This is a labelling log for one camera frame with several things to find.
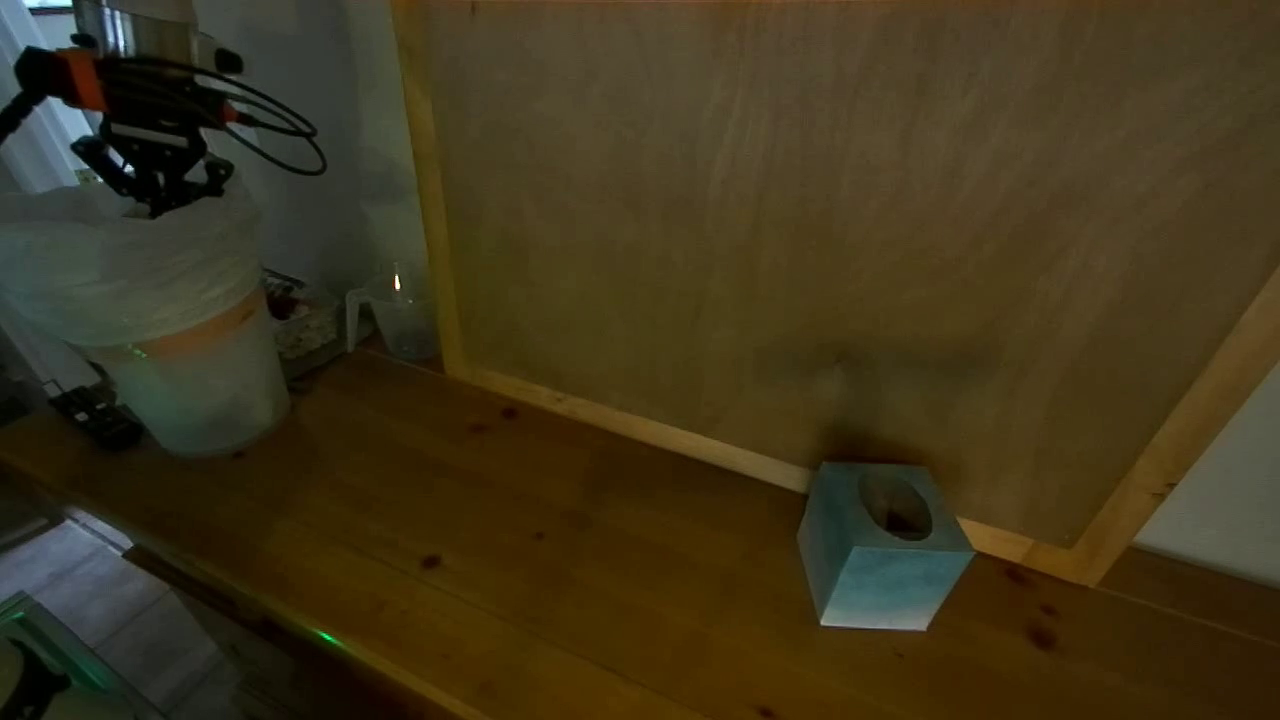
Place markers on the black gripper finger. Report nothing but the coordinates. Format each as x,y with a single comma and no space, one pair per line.
134,168
193,183

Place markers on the blue cube box with hole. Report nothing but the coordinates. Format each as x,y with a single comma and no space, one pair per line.
881,562

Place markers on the large wooden backdrop board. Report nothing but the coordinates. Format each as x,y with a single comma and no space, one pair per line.
853,213

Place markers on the green-edged glass panel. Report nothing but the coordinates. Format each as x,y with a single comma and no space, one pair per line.
63,662

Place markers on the small black device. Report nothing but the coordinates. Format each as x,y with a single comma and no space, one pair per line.
102,419

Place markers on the white bin with plastic liner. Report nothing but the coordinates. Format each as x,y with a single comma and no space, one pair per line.
161,332

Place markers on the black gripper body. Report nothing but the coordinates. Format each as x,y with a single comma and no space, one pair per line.
155,115

